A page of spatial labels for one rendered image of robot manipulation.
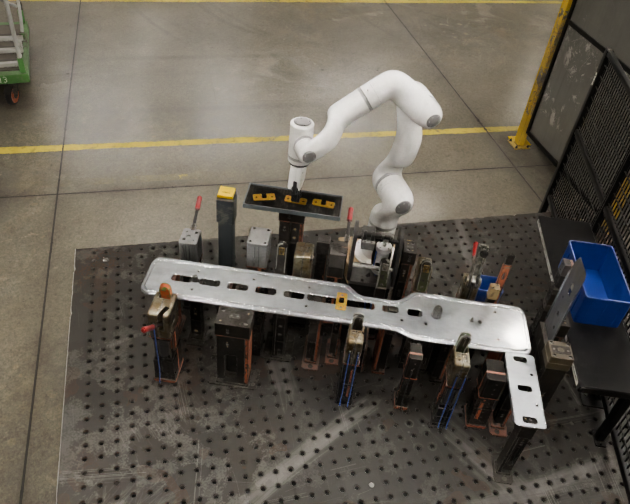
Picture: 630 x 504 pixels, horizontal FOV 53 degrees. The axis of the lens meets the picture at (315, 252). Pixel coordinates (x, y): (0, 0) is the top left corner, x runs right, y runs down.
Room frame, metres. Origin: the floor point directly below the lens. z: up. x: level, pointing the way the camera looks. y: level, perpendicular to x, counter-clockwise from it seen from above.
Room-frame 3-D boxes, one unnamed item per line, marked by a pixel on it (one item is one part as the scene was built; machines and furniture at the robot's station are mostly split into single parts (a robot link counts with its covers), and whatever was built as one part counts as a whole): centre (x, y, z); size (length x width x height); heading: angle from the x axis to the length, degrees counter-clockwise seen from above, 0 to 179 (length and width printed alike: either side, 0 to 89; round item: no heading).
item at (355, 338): (1.39, -0.17, 0.87); 0.12 x 0.09 x 0.35; 178
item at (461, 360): (1.34, -0.51, 0.87); 0.12 x 0.09 x 0.35; 178
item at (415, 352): (1.38, -0.38, 0.84); 0.11 x 0.08 x 0.29; 178
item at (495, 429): (1.34, -0.73, 0.84); 0.11 x 0.06 x 0.29; 178
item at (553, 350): (1.41, -0.85, 0.88); 0.08 x 0.08 x 0.36; 88
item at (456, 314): (1.56, -0.09, 1.00); 1.38 x 0.22 x 0.02; 88
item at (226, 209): (1.92, 0.36, 0.92); 0.08 x 0.08 x 0.44; 88
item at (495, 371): (1.36, -0.65, 0.84); 0.11 x 0.10 x 0.28; 178
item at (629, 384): (1.73, -1.02, 1.02); 0.90 x 0.22 x 0.03; 178
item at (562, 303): (1.52, -0.84, 1.17); 0.12 x 0.01 x 0.34; 178
